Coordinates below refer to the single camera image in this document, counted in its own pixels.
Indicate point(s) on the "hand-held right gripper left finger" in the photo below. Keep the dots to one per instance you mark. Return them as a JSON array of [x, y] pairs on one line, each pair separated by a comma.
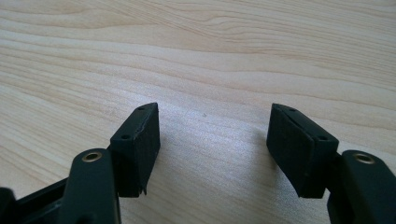
[[135, 149]]

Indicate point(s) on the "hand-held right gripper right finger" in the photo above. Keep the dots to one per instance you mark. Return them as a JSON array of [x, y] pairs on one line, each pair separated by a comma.
[[299, 149]]

